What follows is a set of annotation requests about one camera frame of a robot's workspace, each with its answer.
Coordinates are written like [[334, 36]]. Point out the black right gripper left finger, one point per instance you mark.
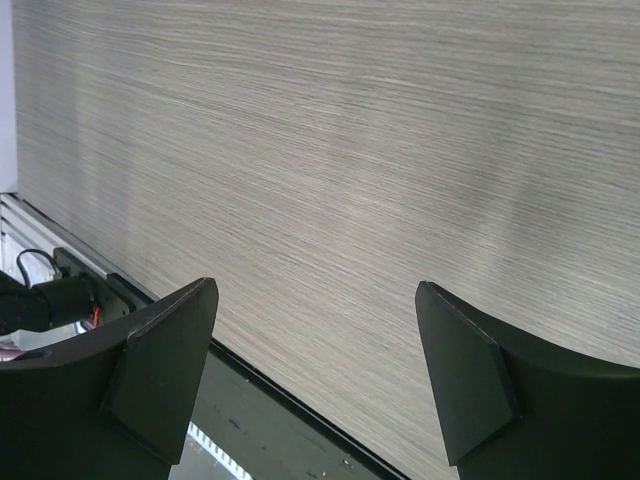
[[113, 403]]

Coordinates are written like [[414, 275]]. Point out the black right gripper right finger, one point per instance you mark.
[[512, 405]]

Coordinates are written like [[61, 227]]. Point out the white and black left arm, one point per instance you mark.
[[47, 305]]

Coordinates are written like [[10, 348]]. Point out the white slotted cable duct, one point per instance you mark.
[[206, 443]]

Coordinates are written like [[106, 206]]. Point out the aluminium front rail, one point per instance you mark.
[[41, 232]]

